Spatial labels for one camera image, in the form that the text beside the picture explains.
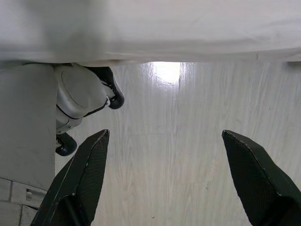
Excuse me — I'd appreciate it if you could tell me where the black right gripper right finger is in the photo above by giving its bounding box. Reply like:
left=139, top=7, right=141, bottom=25
left=222, top=129, right=301, bottom=226

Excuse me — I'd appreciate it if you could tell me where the cream sheeted mattress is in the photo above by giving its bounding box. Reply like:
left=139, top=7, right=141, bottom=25
left=0, top=0, right=301, bottom=69

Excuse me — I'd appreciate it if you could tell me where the grey robot lower body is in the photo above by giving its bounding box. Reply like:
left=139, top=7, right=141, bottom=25
left=0, top=61, right=125, bottom=226

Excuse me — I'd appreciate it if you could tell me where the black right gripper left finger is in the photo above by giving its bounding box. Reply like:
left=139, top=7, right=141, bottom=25
left=30, top=129, right=111, bottom=226

